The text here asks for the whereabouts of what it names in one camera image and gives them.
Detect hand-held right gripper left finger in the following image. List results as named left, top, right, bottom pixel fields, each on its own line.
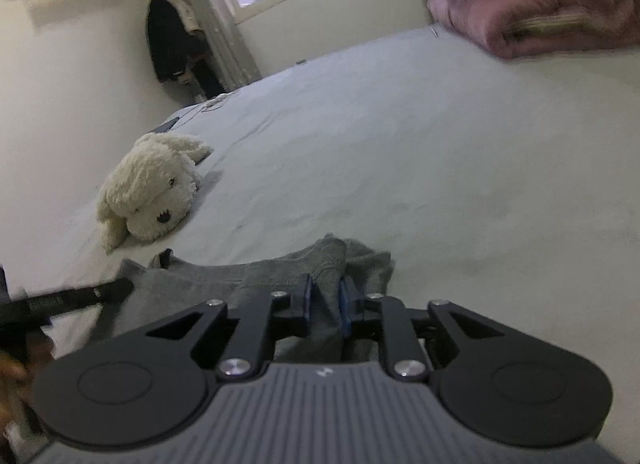
left=145, top=274, right=315, bottom=381

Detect dark hanging clothes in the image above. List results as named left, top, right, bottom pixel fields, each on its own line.
left=146, top=0, right=226, bottom=99

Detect bed with grey sheet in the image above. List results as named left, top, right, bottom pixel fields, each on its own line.
left=0, top=24, right=640, bottom=445

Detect white plush dog toy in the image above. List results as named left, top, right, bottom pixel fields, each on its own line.
left=96, top=131, right=215, bottom=254

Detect grey curtain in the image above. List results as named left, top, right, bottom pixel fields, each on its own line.
left=145, top=0, right=263, bottom=92

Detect person's left hand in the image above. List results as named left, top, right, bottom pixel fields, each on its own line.
left=0, top=329, right=56, bottom=425

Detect white cable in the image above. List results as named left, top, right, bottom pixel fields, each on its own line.
left=180, top=94, right=236, bottom=112

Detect cream hanging garment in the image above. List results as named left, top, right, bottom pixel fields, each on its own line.
left=170, top=0, right=203, bottom=36

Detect dark tablet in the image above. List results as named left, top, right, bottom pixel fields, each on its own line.
left=147, top=116, right=181, bottom=135

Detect grey t-shirt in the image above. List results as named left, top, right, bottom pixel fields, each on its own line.
left=95, top=233, right=396, bottom=365

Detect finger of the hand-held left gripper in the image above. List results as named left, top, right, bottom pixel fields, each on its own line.
left=27, top=278, right=135, bottom=317

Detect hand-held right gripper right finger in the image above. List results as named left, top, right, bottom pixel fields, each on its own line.
left=337, top=277, right=506, bottom=384

